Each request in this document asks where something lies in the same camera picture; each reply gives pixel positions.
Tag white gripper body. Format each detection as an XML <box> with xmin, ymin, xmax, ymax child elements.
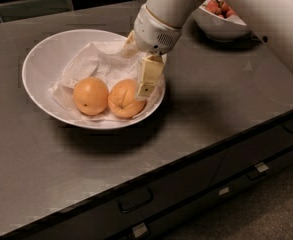
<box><xmin>134</xmin><ymin>5</ymin><xmax>182</xmax><ymax>55</ymax></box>

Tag dark lower drawer front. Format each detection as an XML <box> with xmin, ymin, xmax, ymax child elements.
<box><xmin>120</xmin><ymin>149</ymin><xmax>293</xmax><ymax>240</ymax></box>

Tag dark upper drawer front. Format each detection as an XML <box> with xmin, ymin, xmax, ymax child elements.
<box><xmin>0</xmin><ymin>151</ymin><xmax>225</xmax><ymax>240</ymax></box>

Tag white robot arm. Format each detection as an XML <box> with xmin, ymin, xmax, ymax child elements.
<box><xmin>122</xmin><ymin>0</ymin><xmax>293</xmax><ymax>100</ymax></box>

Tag right orange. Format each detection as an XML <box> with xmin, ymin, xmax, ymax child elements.
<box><xmin>108</xmin><ymin>79</ymin><xmax>146</xmax><ymax>118</ymax></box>

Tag orange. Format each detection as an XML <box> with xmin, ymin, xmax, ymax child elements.
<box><xmin>73</xmin><ymin>77</ymin><xmax>109</xmax><ymax>116</ymax></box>
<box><xmin>108</xmin><ymin>79</ymin><xmax>146</xmax><ymax>118</ymax></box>

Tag left orange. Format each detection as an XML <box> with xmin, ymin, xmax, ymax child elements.
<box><xmin>73</xmin><ymin>77</ymin><xmax>109</xmax><ymax>116</ymax></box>

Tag crumpled white paper towel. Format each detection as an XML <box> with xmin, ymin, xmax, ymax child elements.
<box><xmin>48</xmin><ymin>38</ymin><xmax>165</xmax><ymax>122</ymax></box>

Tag large white bowl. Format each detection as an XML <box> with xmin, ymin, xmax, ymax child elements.
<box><xmin>22</xmin><ymin>29</ymin><xmax>166</xmax><ymax>130</ymax></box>

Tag red strawberries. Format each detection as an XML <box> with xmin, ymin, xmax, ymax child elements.
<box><xmin>204</xmin><ymin>0</ymin><xmax>237</xmax><ymax>19</ymax></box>

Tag white strawberry bowl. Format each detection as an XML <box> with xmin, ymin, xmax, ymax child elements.
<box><xmin>192</xmin><ymin>0</ymin><xmax>250</xmax><ymax>42</ymax></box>

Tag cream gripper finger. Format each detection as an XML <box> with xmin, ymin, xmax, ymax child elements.
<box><xmin>136</xmin><ymin>55</ymin><xmax>165</xmax><ymax>101</ymax></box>
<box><xmin>121</xmin><ymin>31</ymin><xmax>140</xmax><ymax>58</ymax></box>

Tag dark drawer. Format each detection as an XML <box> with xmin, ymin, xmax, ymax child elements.
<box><xmin>0</xmin><ymin>151</ymin><xmax>225</xmax><ymax>240</ymax></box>
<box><xmin>212</xmin><ymin>111</ymin><xmax>293</xmax><ymax>185</ymax></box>
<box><xmin>120</xmin><ymin>149</ymin><xmax>293</xmax><ymax>240</ymax></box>

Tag dark right drawer front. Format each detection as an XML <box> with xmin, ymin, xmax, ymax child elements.
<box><xmin>212</xmin><ymin>111</ymin><xmax>293</xmax><ymax>185</ymax></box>

